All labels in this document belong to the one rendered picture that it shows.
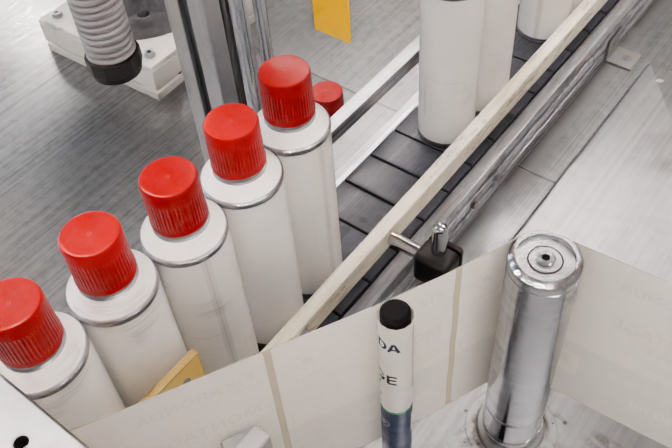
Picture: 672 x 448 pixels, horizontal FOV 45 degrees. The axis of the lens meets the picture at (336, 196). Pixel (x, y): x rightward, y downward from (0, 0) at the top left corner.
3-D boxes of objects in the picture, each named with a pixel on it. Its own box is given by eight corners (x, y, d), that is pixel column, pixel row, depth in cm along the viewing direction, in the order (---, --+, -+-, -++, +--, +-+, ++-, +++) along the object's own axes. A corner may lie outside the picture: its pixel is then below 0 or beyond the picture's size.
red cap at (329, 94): (347, 122, 84) (345, 97, 81) (314, 127, 84) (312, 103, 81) (341, 100, 86) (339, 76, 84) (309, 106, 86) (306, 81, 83)
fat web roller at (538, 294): (523, 473, 53) (566, 309, 39) (462, 434, 55) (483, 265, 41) (556, 420, 55) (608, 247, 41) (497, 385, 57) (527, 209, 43)
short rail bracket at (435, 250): (440, 340, 66) (446, 247, 57) (410, 322, 67) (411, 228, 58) (461, 312, 67) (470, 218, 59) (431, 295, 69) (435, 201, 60)
